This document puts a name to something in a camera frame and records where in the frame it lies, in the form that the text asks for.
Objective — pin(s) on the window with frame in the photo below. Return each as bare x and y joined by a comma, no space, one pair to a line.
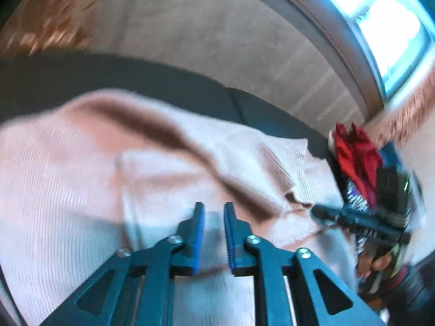
384,23

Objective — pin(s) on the person's right hand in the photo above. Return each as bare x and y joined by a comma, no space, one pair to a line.
379,264

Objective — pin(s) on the brown patterned curtain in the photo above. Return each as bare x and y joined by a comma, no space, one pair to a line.
407,115
51,10

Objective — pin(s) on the pink knitted sweater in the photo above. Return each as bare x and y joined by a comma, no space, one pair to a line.
68,176

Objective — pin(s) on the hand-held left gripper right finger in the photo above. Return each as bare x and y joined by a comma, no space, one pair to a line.
230,244

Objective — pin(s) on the dark teal sofa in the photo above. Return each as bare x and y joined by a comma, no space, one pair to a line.
136,74

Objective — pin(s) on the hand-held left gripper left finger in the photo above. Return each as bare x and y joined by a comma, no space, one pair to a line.
198,244

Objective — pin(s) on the red garment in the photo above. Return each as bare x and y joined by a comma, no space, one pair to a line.
353,156

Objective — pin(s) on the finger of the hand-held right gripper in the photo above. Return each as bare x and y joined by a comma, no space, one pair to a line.
353,220

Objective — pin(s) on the blue cloth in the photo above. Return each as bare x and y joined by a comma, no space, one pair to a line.
390,156

